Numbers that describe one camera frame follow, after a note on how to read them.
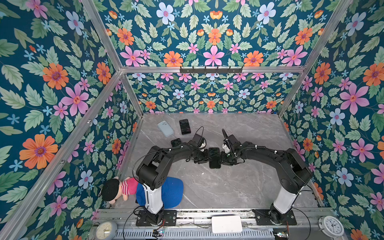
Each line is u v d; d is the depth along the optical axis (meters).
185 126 1.11
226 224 0.68
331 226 0.69
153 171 0.49
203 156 0.84
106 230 0.68
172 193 0.79
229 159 0.80
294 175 0.48
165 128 1.11
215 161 0.93
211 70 0.93
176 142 1.04
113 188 0.76
